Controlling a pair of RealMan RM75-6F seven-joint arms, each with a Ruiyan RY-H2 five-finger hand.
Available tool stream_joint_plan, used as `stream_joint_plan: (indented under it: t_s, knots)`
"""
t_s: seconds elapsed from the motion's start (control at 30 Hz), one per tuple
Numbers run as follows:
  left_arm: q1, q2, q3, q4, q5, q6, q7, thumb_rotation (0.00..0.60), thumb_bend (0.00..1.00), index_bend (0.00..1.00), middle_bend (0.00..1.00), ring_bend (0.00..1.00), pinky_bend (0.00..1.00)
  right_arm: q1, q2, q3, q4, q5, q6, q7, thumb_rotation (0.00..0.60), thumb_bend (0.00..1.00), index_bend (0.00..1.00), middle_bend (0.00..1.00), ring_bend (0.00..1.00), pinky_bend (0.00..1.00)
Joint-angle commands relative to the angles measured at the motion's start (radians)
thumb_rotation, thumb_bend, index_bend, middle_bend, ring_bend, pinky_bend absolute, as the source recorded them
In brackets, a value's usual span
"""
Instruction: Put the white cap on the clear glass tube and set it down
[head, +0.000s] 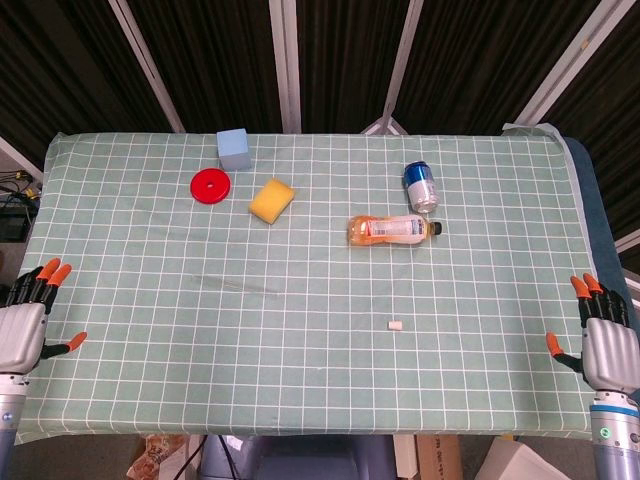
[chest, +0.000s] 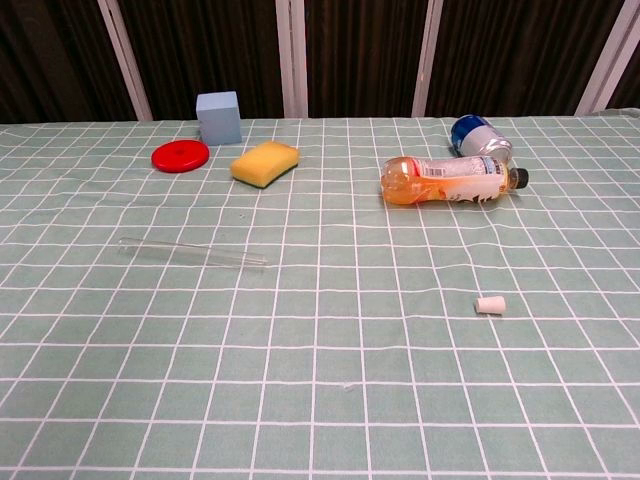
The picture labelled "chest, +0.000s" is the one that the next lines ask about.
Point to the clear glass test tube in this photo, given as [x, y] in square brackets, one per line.
[190, 253]

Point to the white rubber stopper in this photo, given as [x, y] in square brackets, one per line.
[490, 305]

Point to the yellow sponge with dark base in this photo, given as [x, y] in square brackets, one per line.
[260, 162]

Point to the orange drink plastic bottle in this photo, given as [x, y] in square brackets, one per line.
[415, 187]

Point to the green checked tablecloth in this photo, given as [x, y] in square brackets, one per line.
[320, 350]

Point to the light blue foam cube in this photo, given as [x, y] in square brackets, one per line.
[218, 120]

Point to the red plastic disc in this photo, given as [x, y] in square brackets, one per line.
[172, 160]

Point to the blue and silver drink can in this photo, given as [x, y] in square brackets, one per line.
[475, 140]

